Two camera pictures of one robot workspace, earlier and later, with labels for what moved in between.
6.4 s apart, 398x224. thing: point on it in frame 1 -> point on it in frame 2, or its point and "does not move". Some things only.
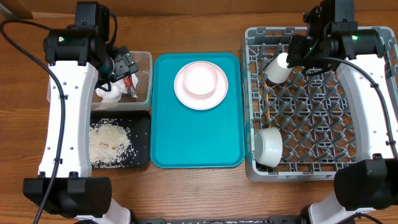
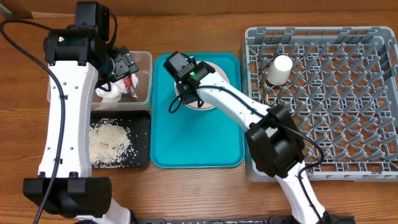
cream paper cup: (278, 71) does not move
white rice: (110, 146) does not move
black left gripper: (124, 62) does not move
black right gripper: (293, 58) -> (186, 100)
